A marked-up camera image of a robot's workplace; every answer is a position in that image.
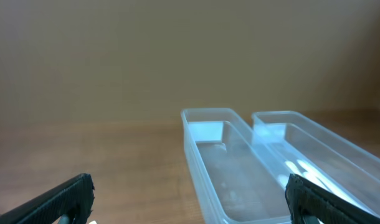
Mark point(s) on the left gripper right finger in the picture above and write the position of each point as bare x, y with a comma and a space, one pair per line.
310, 204

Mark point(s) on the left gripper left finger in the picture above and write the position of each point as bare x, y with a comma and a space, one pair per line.
73, 199

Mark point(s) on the white spoon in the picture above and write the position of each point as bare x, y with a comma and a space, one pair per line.
291, 168

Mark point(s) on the right clear plastic container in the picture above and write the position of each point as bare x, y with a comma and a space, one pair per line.
322, 156

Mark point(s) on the clear plastic container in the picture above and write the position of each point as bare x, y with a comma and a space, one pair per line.
322, 156
237, 177

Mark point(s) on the left clear plastic container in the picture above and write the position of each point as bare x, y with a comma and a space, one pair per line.
237, 177

